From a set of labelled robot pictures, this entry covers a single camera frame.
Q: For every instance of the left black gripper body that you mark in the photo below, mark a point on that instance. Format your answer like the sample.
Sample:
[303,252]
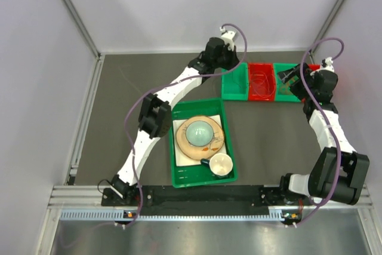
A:
[225,60]

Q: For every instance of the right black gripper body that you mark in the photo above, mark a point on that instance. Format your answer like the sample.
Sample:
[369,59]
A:
[299,86]

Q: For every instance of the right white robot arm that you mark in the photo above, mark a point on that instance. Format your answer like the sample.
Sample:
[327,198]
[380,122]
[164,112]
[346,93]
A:
[340,172]

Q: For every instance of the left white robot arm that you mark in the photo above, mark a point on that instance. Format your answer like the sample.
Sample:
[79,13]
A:
[155,118]

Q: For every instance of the red bin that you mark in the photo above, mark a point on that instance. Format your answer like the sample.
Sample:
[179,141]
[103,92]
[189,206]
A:
[314,67]
[262,84]

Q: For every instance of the green bin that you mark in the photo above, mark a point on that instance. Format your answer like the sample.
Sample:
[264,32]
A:
[235,85]
[282,93]

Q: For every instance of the pale blue upturned bowl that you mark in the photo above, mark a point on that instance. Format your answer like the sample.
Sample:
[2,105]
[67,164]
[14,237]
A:
[199,133]

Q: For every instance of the beige ceramic plate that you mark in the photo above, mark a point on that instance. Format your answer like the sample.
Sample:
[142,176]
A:
[194,150]

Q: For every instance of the white and green cup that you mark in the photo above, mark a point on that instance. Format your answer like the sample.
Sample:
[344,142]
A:
[220,164]

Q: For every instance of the large green plastic tray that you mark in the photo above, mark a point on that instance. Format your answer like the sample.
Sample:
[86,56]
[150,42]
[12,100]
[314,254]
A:
[186,172]

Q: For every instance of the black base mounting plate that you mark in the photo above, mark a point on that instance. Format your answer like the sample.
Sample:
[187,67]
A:
[257,195]

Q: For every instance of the right aluminium frame post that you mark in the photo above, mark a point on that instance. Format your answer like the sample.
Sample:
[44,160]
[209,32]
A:
[333,13]

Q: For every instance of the aluminium frame post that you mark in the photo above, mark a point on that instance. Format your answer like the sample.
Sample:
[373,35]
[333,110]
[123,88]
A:
[333,13]
[81,28]

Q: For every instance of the left aluminium frame post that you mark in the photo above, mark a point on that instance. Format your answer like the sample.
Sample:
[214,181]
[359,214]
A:
[81,28]

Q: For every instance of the aluminium front rail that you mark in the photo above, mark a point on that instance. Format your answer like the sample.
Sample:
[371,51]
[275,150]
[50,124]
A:
[90,197]

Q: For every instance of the grey slotted cable duct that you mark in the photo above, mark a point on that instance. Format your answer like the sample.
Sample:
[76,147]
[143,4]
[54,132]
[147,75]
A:
[126,216]

